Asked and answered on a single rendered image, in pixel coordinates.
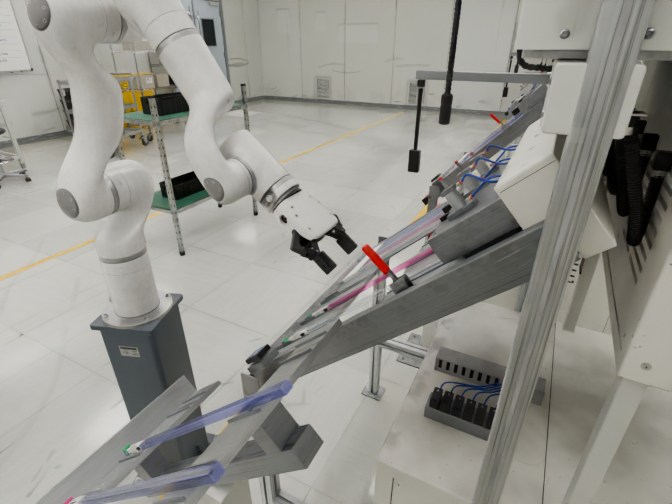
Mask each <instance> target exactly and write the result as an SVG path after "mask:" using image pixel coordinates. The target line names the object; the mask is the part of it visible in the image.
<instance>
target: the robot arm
mask: <svg viewBox="0 0 672 504"><path fill-rule="evenodd" d="M27 17H28V21H29V24H30V27H31V29H32V31H33V33H34V35H35V37H36V38H37V40H38V41H39V42H40V44H41V45H42V46H43V47H44V48H45V49H46V50H47V51H48V52H49V53H50V54H51V55H52V57H53V58H54V59H55V60H56V61H57V63H58V64H59V65H60V67H61V68H62V70H63V71H64V73H65V75H66V77H67V80H68V83H69V87H70V93H71V100H72V108H73V116H74V134H73V138H72V141H71V144H70V147H69V150H68V152H67V154H66V157H65V159H64V161H63V164H62V166H61V169H60V172H59V175H58V179H57V183H56V199H57V202H58V205H59V207H60V209H61V210H62V211H63V213H64V214H65V215H66V216H68V217H69V218H71V219H73V220H75V221H78V222H92V221H97V220H100V219H102V218H105V217H107V216H109V217H108V219H107V220H106V222H105V223H104V225H103V226H102V227H101V229H100V230H99V232H98V233H97V235H96V237H95V241H94V242H95V248H96V252H97V255H98V258H99V262H100V265H101V268H102V271H103V275H104V278H105V281H106V284H107V288H108V291H109V294H110V296H109V301H110V302H109V303H108V304H107V305H106V306H105V307H104V309H103V310H102V313H101V316H102V319H103V322H104V323H105V324H106V325H108V326H109V327H112V328H117V329H131V328H137V327H141V326H145V325H148V324H150V323H153V322H155V321H157V320H158V319H160V318H162V317H163V316H164V315H166V314H167V313H168V312H169V310H170V309H171V307H172V305H173V300H172V296H171V295H170V294H169V293H168V292H166V291H164V290H161V289H157V288H156V284H155V280H154V276H153V272H152V267H151V263H150V259H149V255H148V251H147V247H146V242H145V238H144V225H145V222H146V219H147V216H148V214H149V211H150V208H151V205H152V202H153V197H154V183H153V180H152V177H151V175H150V173H149V171H148V170H147V169H146V168H145V167H144V166H143V165H142V164H140V163H139V162H136V161H133V160H119V161H114V162H111V163H108V161H109V160H110V158H111V156H112V155H113V153H114V151H115V150H116V148H117V147H118V145H119V143H120V140H121V137H122V133H123V127H124V108H123V95H122V90H121V87H120V85H119V83H118V81H117V80H116V79H115V78H114V77H113V76H112V75H111V74H110V73H109V72H108V71H107V70H106V69H105V68H104V67H102V66H101V65H100V64H99V62H98V61H97V59H96V58H95V55H94V47H95V45H96V44H122V43H130V42H135V41H138V40H141V39H143V38H146V40H147V41H148V43H149V44H150V46H151V47H152V49H153V51H154V52H155V54H156V55H157V57H158V58H159V60H160V61H161V63H162V65H163V66H164V68H165V69H166V71H167V72H168V74H169V75H170V77H171V78H172V80H173V81H174V83H175V84H176V86H177V87H178V89H179V90H180V92H181V93H182V95H183V97H184V98H185V100H186V101H187V103H188V105H189V117H188V120H187V124H186V128H185V134H184V147H185V153H186V156H187V159H188V161H189V163H190V165H191V167H192V169H193V170H194V172H195V174H196V176H197V177H198V179H199V180H200V182H201V184H202V185H203V187H204V188H205V190H206V191H207V192H208V194H209V195H210V196H211V197H212V198H213V199H214V200H215V201H216V202H218V203H220V204H223V205H228V204H232V203H234V202H236V201H238V200H240V199H242V198H244V197H246V196H247V195H250V196H252V197H254V198H255V199H256V200H257V201H258V202H259V203H260V204H261V205H262V206H263V207H264V208H265V209H266V210H267V211H268V213H273V216H274V217H275V219H276V221H277V222H278V223H279V225H280V226H281V227H282V229H283V230H284V231H285V232H286V234H287V235H288V236H289V237H290V238H291V245H290V250H291V251H293V252H295V253H297V254H300V256H301V257H305V258H308V260H310V261H314V262H315V263H316V264H317V265H318V266H319V267H320V268H321V270H322V271H323V272H324V273H325V274H326V275H328V274H329V273H330V272H332V271H333V270H334V269H335V268H336V267H337V264H336V263H335V262H334V261H333V260H332V259H331V258H330V257H329V256H328V255H327V254H326V253H325V252H324V251H323V250H322V251H321V252H320V249H319V246H318V242H319V241H321V240H322V239H323V238H324V237H325V236H326V235H327V236H330V237H332V238H334V239H337V240H336V243H337V244H338V245H339V246H340V247H341V248H342V249H343V250H344V251H345V252H346V253H347V254H348V255H349V254H351V253H352V252H353V251H354V250H355V249H356V248H357V247H358V245H357V244H356V243H355V242H354V241H353V240H352V239H351V237H350V236H349V235H348V234H347V233H346V232H345V231H346V230H345V229H344V228H343V225H342V223H341V222H340V220H339V218H338V216H337V215H336V214H332V213H331V212H330V211H329V210H328V209H327V208H326V207H325V206H324V205H323V204H321V203H320V202H319V201H318V200H317V199H316V198H314V197H313V196H312V195H311V194H309V193H308V192H306V191H305V190H302V189H301V188H299V186H300V184H299V183H298V182H297V181H296V180H295V179H294V178H293V177H292V176H291V175H290V174H289V173H288V172H287V170H286V169H285V168H284V167H283V166H282V165H281V164H280V163H279V162H278V161H277V160H276V159H275V158H274V157H273V156H272V155H271V154H270V153H269V152H268V151H267V150H266V149H265V148H264V147H263V146H262V145H261V143H260V142H259V141H258V140H257V139H256V138H255V137H254V136H253V135H252V134H251V133H250V132H249V131H248V130H245V129H244V130H239V131H236V132H234V133H233V134H231V135H230V136H229V137H228V138H227V139H226V140H225V141H224V142H223V143H222V144H221V146H220V147H219V148H218V145H217V143H216V140H215V136H214V126H215V123H216V121H217V120H219V119H220V118H221V117H222V116H223V115H225V114H226V113H227V112H228V111H229V110H230V109H231V108H232V107H233V105H234V100H235V98H234V93H233V91H232V88H231V86H230V84H229V82H228V80H227V79H226V77H225V75H224V74H223V72H222V70H221V69H220V67H219V65H218V64H217V62H216V60H215V59H214V57H213V55H212V54H211V52H210V50H209V49H208V47H207V45H206V43H205V42H204V40H203V38H202V37H201V35H200V33H199V32H198V30H197V28H196V27H195V25H194V24H193V22H192V20H191V19H190V17H189V15H188V14H187V12H186V10H185V9H184V7H183V5H182V4H181V2H180V0H28V3H27ZM333 230H334V231H335V233H334V232H332V231H333ZM311 248H313V249H311Z"/></svg>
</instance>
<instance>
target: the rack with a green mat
mask: <svg viewBox="0 0 672 504"><path fill-rule="evenodd" d="M240 85H241V95H242V104H241V103H234V105H233V107H232V108H231V109H230V110H229V111H228V112H230V111H235V110H240V109H243V114H244V124H245V130H248V131H249V132H250V124H249V114H248V104H247V93H246V84H240ZM148 101H149V106H150V111H151V115H147V114H143V111H138V112H132V113H126V114H124V122H125V123H133V124H141V125H149V126H154V130H155V135H156V140H157V145H158V150H159V155H160V160H161V165H162V170H163V175H164V180H165V185H166V190H167V195H168V198H165V197H162V193H161V190H159V191H156V192H154V197H153V202H152V205H151V208H150V209H151V210H155V211H159V212H163V213H167V214H171V215H172V219H173V224H174V229H175V234H176V239H177V244H178V249H179V254H180V256H184V255H185V249H184V244H183V239H182V234H181V229H180V224H179V219H178V214H179V213H181V212H183V211H185V210H188V209H190V208H192V207H195V206H197V205H199V204H202V203H204V202H206V201H208V200H211V199H213V198H212V197H211V196H210V195H209V194H208V192H207V191H206V190H202V191H200V192H197V193H195V194H192V195H190V196H187V197H185V198H182V199H180V200H175V198H174V193H173V188H172V183H171V178H170V172H169V167H168V162H167V157H166V152H165V147H164V142H163V137H162V131H161V126H162V125H167V124H172V123H176V122H181V121H186V120H188V117H189V111H186V112H181V113H175V114H170V115H164V116H158V111H157V106H156V101H155V96H153V95H150V96H148ZM117 151H118V155H119V159H120V160H126V157H125V153H124V149H123V145H122V141H121V140H120V143H119V145H118V147H117ZM252 203H253V213H254V216H257V215H258V208H257V200H256V199H255V198H254V197H252Z"/></svg>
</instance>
